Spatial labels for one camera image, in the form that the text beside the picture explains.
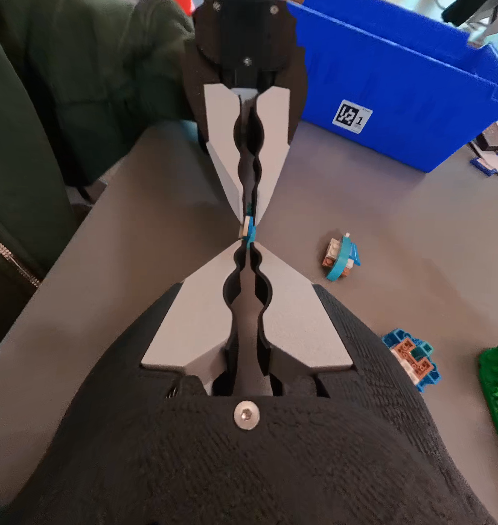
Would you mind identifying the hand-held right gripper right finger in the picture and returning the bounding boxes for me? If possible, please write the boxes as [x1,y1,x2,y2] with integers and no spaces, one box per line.
[247,242,354,398]

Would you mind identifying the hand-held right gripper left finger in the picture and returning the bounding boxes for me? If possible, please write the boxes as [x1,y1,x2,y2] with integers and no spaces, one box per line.
[141,240,248,396]

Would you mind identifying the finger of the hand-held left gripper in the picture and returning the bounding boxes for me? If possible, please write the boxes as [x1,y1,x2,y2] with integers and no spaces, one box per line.
[203,83,249,225]
[249,85,291,226]

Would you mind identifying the curved blue lego piece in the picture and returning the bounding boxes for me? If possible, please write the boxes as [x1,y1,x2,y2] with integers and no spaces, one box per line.
[322,232,361,281]

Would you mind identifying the small blue lego tile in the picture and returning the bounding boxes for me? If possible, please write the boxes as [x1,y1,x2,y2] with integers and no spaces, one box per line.
[238,203,258,251]

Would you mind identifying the person's left forearm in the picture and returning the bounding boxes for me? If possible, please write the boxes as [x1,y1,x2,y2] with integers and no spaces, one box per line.
[23,0,198,185]

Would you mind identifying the blue orange lego assembly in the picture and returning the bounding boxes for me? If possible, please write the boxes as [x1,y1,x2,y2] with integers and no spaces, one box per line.
[381,328,441,392]

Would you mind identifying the green lego flower plant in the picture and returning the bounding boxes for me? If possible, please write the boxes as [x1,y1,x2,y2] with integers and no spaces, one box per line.
[479,329,498,458]

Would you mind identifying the blue plastic bin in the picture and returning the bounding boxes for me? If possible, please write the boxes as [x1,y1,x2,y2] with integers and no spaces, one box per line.
[286,0,498,173]

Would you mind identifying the dark green jacket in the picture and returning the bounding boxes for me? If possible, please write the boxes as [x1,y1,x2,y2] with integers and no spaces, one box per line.
[0,21,94,361]

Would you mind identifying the dark small box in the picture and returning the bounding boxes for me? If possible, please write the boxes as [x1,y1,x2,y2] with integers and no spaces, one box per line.
[474,123,498,152]

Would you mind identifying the black device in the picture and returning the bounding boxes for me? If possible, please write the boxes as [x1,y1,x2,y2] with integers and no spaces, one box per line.
[442,0,498,26]

